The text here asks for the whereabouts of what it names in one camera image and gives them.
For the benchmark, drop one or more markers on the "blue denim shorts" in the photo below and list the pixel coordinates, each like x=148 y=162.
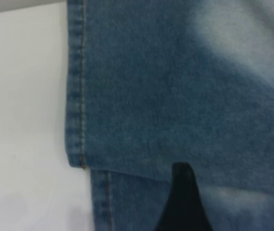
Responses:
x=151 y=96

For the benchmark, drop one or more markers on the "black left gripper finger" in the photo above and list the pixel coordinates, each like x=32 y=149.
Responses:
x=185 y=209

